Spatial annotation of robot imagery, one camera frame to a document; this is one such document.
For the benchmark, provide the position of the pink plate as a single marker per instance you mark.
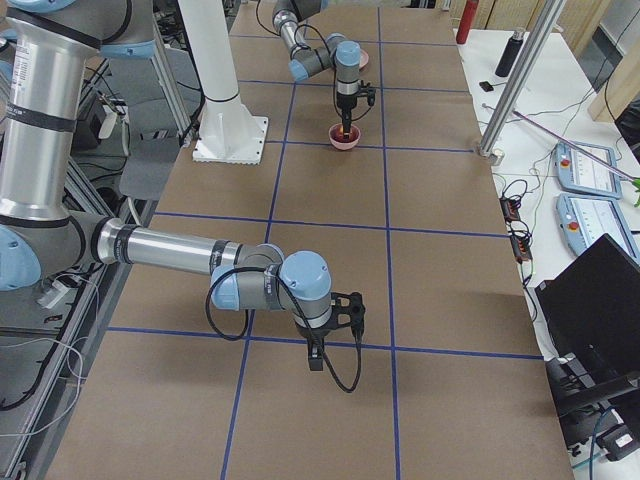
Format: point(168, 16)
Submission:
point(364, 59)

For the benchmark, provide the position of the lower blue teach pendant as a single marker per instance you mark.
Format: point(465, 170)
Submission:
point(586, 218)

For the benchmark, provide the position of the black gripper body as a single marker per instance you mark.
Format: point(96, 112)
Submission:
point(346, 101)
point(312, 332)

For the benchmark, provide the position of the pink bowl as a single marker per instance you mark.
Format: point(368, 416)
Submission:
point(341, 140)

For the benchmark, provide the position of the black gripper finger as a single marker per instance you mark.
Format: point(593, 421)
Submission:
point(315, 354)
point(346, 123)

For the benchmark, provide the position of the red water bottle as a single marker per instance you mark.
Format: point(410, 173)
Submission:
point(466, 21)

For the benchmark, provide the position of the aluminium frame post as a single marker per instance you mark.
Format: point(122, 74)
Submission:
point(532, 48)

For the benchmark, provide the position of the black water bottle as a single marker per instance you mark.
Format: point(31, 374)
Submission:
point(510, 53)

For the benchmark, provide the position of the upper blue teach pendant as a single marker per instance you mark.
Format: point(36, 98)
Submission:
point(578, 174)

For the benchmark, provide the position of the red apple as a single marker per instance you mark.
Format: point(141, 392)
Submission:
point(342, 134)

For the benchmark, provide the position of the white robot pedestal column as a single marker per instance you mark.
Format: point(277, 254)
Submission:
point(207, 33)

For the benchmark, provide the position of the black orange usb hub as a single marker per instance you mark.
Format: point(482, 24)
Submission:
point(519, 233)

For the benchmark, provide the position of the metal reacher grabber stick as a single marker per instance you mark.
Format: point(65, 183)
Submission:
point(610, 167)

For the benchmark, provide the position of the black laptop computer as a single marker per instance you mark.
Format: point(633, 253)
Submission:
point(592, 315)

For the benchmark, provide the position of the small black square device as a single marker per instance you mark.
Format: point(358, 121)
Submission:
point(486, 86)

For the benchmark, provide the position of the blue teach pendant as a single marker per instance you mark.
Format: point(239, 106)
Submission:
point(586, 218)
point(578, 174)

